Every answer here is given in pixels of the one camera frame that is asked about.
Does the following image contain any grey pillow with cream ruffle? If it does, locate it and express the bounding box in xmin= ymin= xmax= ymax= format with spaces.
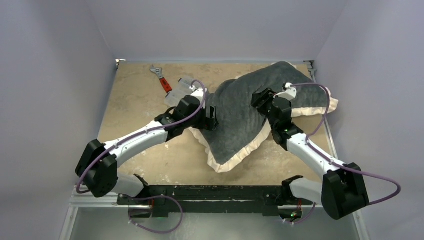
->
xmin=190 ymin=61 xmax=339 ymax=173

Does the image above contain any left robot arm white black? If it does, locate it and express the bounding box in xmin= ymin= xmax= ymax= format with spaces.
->
xmin=75 ymin=95 xmax=219 ymax=205

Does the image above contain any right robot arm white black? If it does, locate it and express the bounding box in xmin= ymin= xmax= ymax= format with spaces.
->
xmin=251 ymin=88 xmax=370 ymax=220

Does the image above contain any clear plastic screw box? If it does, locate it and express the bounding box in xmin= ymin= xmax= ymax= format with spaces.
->
xmin=164 ymin=76 xmax=195 ymax=107

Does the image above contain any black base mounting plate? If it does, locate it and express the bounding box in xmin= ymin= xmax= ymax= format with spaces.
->
xmin=117 ymin=185 xmax=311 ymax=221

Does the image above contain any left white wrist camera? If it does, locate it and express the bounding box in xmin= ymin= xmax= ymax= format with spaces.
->
xmin=190 ymin=86 xmax=208 ymax=102

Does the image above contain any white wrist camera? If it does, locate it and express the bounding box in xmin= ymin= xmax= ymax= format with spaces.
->
xmin=273 ymin=82 xmax=297 ymax=101
xmin=190 ymin=86 xmax=208 ymax=102

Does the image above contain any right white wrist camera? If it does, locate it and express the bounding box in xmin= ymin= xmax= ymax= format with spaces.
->
xmin=273 ymin=82 xmax=297 ymax=101

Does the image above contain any red handled adjustable wrench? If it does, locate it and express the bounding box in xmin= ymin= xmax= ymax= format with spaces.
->
xmin=150 ymin=65 xmax=173 ymax=94

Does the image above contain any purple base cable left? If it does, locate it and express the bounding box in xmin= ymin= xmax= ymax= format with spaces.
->
xmin=127 ymin=195 xmax=184 ymax=235

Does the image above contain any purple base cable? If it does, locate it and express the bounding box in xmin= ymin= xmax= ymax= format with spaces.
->
xmin=127 ymin=195 xmax=184 ymax=235
xmin=282 ymin=202 xmax=318 ymax=226

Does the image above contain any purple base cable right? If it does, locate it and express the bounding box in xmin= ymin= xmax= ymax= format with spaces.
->
xmin=282 ymin=202 xmax=318 ymax=226

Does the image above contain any aluminium frame rail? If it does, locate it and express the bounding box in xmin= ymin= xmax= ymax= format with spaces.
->
xmin=59 ymin=60 xmax=370 ymax=240

